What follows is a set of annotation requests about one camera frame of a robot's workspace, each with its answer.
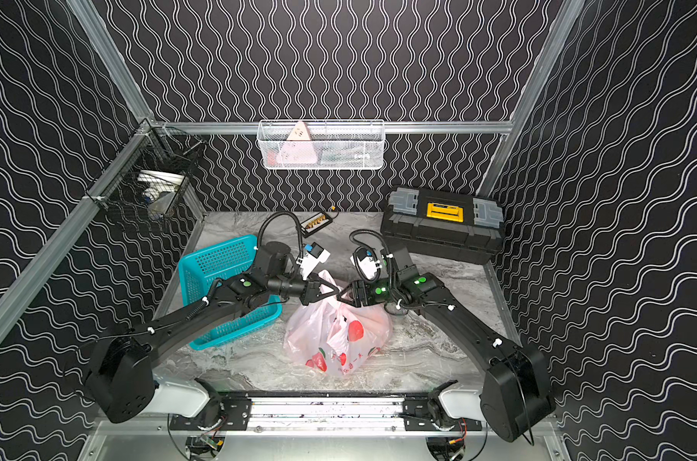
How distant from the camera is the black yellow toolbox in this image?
3.15ft

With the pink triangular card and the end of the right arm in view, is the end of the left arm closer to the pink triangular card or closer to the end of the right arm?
the end of the right arm

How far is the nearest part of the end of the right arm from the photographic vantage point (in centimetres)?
59

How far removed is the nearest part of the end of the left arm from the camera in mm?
631

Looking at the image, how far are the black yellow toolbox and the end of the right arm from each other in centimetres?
34

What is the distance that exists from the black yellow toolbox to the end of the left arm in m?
0.37

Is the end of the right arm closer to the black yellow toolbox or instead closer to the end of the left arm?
the end of the left arm
